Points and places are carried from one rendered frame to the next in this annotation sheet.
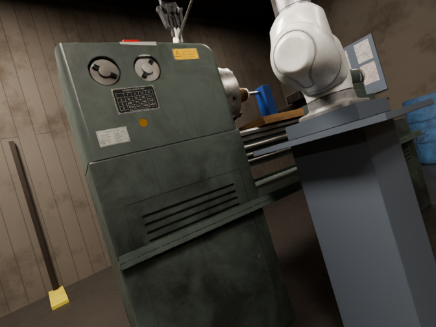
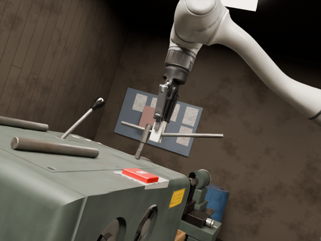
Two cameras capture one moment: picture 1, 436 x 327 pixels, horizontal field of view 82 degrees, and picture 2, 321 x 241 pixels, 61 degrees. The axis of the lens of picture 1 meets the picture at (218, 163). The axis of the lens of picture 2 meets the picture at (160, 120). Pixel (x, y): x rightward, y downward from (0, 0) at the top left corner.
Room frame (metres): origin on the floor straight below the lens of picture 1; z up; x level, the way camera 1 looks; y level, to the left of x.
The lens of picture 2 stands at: (0.49, 0.53, 1.36)
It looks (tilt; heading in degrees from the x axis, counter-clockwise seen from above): 2 degrees up; 323
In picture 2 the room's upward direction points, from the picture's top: 17 degrees clockwise
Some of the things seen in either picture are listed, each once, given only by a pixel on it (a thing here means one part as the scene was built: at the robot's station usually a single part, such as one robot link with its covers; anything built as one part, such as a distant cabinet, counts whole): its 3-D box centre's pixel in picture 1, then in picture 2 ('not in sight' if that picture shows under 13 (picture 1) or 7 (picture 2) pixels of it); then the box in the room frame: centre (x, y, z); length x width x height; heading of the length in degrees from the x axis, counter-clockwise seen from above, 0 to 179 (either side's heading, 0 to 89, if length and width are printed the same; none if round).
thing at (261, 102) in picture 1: (266, 104); not in sight; (1.53, -0.39, 1.00); 0.08 x 0.06 x 0.23; 30
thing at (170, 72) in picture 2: (167, 3); (172, 83); (1.17, 0.01, 1.52); 0.08 x 0.07 x 0.09; 120
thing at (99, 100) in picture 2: not in sight; (98, 104); (1.27, 0.18, 1.38); 0.04 x 0.03 x 0.05; 120
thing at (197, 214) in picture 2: (301, 106); (171, 206); (1.66, -0.63, 0.95); 0.43 x 0.18 x 0.04; 30
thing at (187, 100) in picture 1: (145, 112); (56, 223); (1.14, 0.25, 1.06); 0.59 x 0.48 x 0.39; 120
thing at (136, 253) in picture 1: (289, 174); not in sight; (1.54, -0.39, 0.55); 2.10 x 0.60 x 0.02; 120
